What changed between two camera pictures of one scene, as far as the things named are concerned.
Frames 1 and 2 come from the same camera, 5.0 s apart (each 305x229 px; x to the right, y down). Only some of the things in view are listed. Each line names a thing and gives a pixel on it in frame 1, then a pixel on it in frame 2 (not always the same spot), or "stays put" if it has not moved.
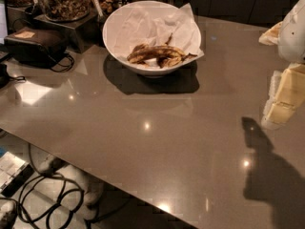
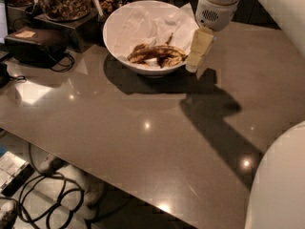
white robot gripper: x=294 y=32 -> x=214 y=15
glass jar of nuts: x=65 y=2 stays put
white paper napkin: x=151 y=23 stays put
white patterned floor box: x=14 y=173 stays put
